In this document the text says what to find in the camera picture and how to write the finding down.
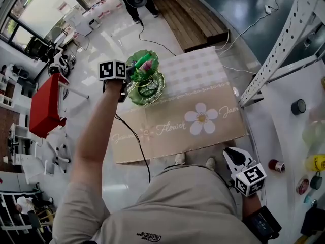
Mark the black tape roll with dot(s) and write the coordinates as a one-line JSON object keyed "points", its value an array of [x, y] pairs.
{"points": [[298, 107]]}

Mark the person's right forearm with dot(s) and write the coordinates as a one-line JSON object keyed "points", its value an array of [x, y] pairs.
{"points": [[251, 205]]}

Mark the white power strip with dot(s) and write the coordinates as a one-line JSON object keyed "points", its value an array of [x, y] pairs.
{"points": [[268, 9]]}

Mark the person's left shoe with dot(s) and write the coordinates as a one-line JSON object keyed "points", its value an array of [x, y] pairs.
{"points": [[179, 158]]}

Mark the red can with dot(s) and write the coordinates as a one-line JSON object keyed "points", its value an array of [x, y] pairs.
{"points": [[276, 165]]}

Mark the table with checked cloth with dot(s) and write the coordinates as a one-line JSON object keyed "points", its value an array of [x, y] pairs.
{"points": [[190, 85]]}

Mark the black wrist device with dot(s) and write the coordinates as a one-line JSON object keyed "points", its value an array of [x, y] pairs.
{"points": [[262, 224]]}

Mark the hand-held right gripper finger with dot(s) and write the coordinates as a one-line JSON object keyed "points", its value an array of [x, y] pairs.
{"points": [[230, 161], [243, 154]]}

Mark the red table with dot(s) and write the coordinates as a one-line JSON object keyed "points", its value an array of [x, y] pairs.
{"points": [[45, 105]]}

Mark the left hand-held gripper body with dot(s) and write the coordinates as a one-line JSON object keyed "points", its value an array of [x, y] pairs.
{"points": [[113, 70]]}

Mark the person's right shoe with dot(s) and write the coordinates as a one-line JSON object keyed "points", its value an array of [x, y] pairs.
{"points": [[210, 164]]}

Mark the white metal shelf rack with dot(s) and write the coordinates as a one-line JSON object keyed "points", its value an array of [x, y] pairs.
{"points": [[279, 47]]}

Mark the black cup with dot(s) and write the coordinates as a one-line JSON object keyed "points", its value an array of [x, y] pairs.
{"points": [[316, 180]]}

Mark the person's beige shirt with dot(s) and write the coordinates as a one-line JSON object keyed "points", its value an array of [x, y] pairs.
{"points": [[177, 207]]}

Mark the person's left forearm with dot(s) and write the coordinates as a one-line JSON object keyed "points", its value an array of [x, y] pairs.
{"points": [[94, 136]]}

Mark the round red tin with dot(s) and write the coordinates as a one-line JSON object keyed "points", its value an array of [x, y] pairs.
{"points": [[302, 186]]}

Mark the yellow bottle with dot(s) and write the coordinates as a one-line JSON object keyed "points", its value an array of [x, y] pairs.
{"points": [[316, 162]]}

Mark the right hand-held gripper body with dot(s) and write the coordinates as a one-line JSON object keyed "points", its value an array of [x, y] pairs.
{"points": [[250, 178]]}

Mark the tiered wire fruit stand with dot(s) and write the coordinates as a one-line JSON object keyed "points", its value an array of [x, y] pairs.
{"points": [[149, 93]]}

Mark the small green bottle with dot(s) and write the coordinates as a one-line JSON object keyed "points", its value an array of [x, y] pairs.
{"points": [[142, 61]]}

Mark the pale green cup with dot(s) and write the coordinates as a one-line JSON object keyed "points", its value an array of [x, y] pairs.
{"points": [[313, 133]]}

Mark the person's shoe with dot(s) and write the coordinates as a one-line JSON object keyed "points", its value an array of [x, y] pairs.
{"points": [[179, 158], [210, 164]]}

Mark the wooden platform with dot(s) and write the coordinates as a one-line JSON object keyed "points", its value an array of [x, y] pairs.
{"points": [[190, 16]]}

